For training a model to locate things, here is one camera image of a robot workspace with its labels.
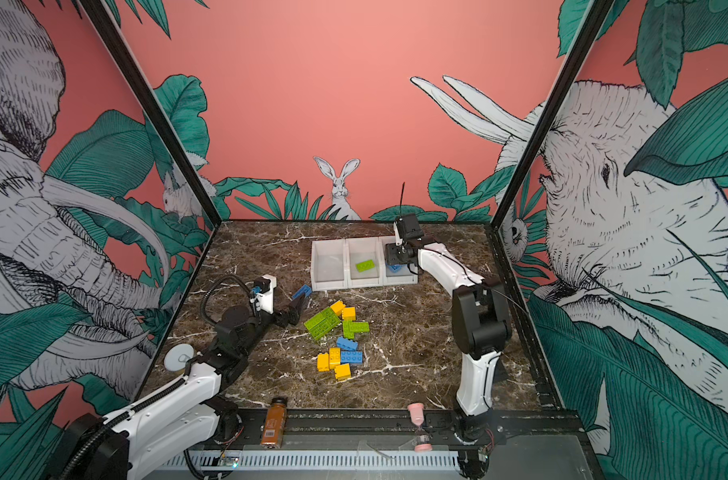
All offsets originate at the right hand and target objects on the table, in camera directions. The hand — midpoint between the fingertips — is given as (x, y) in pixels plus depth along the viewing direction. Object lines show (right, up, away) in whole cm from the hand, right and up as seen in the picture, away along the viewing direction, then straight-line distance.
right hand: (392, 248), depth 96 cm
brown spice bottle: (-30, -43, -24) cm, 58 cm away
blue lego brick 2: (+1, -7, +8) cm, 11 cm away
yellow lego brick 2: (-14, -21, -2) cm, 25 cm away
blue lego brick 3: (-14, -28, -9) cm, 33 cm away
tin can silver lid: (-60, -30, -16) cm, 69 cm away
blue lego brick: (-29, -14, +3) cm, 32 cm away
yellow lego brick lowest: (-15, -35, -14) cm, 40 cm away
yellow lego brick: (-17, -19, -2) cm, 26 cm away
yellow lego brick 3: (-21, -33, -12) cm, 40 cm away
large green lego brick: (-22, -23, -5) cm, 32 cm away
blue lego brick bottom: (-12, -32, -11) cm, 36 cm away
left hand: (-29, -10, -16) cm, 34 cm away
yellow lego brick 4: (-17, -31, -11) cm, 38 cm away
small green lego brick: (-10, -6, +11) cm, 16 cm away
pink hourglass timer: (+6, -48, -23) cm, 53 cm away
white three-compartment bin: (-12, -5, +12) cm, 18 cm away
